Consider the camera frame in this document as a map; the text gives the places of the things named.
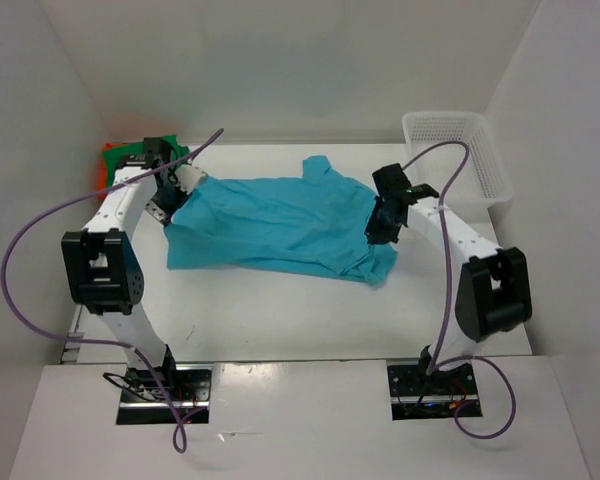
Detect light blue t-shirt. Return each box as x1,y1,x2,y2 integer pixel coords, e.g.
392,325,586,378
164,155,397,286

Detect white plastic basket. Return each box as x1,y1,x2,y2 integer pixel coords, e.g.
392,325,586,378
402,111,513,217

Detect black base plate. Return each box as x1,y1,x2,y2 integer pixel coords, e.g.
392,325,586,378
387,360,483,421
103,365,212,426

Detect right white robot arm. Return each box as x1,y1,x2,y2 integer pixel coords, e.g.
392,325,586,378
365,163,532,393

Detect orange t-shirt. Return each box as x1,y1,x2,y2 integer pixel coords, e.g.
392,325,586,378
94,142,126,191

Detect green t-shirt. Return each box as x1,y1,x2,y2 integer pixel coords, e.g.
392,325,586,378
104,134,189,187

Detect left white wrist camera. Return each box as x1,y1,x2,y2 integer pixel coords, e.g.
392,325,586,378
175,164,208,195

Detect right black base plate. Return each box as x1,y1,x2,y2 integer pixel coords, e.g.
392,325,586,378
387,360,483,421

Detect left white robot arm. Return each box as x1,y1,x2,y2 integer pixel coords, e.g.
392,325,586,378
61,137,191,400

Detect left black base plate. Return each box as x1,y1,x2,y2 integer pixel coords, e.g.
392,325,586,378
103,365,212,426

